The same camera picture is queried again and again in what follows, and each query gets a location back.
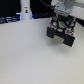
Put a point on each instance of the kcup pod green lid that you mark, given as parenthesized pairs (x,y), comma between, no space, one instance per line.
(62,24)

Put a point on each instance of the black kcup holder drawer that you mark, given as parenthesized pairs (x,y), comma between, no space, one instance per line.
(60,35)

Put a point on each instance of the kcup pod front left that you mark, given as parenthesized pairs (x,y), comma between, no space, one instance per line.
(52,26)

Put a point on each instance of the kcup pod front right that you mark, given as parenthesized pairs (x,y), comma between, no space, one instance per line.
(69,32)

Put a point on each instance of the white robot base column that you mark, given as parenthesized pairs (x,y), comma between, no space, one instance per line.
(26,13)

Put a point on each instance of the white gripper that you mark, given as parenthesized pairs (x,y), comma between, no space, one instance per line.
(61,16)

